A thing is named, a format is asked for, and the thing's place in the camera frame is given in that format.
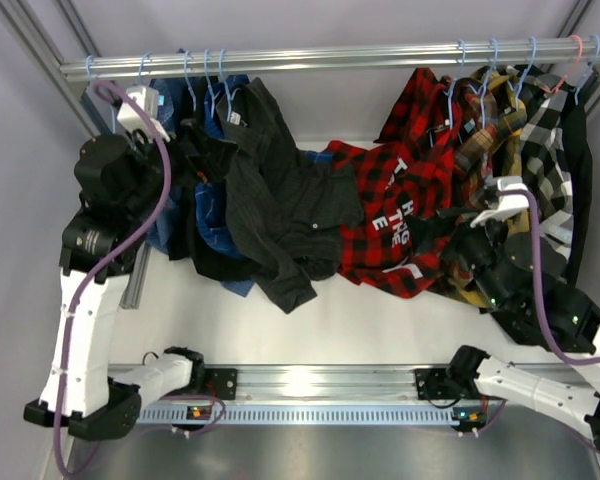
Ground light blue wire hanger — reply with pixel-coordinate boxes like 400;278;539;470
213;49;249;125

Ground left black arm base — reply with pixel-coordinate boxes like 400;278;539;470
169;366;238;400

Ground dark grey pinstripe shirt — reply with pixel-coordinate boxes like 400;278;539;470
218;78;364;314

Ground red black plaid shirt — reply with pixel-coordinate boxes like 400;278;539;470
327;140;454;298

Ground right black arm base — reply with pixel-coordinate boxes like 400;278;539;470
414;367;504;406

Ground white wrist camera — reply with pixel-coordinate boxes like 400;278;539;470
470;176;529;228
116;85;170;142

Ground black white plaid shirt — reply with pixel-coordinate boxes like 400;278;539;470
506;65;575;284

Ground black hanging garment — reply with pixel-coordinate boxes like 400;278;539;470
169;76;258;289

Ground black shirt far right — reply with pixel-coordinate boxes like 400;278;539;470
562;84;593;285

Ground aluminium front rail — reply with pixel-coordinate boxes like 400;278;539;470
135;365;494;432

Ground pink hanger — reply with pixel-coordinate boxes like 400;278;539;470
542;34;585;95

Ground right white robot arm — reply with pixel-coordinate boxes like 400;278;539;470
407;209;600;453

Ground aluminium hanging rail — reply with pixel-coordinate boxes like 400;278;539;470
59;36;600;83

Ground blue plaid shirt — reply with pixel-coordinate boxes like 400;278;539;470
191;78;342;313

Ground red plaid hanging shirt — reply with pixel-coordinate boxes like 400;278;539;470
374;68;451;160

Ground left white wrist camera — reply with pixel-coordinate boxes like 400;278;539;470
116;85;170;142

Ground light blue checked shirt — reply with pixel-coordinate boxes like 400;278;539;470
147;78;185;255

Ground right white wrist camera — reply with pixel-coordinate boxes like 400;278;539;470
470;176;529;228

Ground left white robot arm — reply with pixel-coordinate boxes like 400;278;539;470
23;124;235;442

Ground yellow brown plaid shirt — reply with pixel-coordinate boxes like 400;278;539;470
432;64;531;309

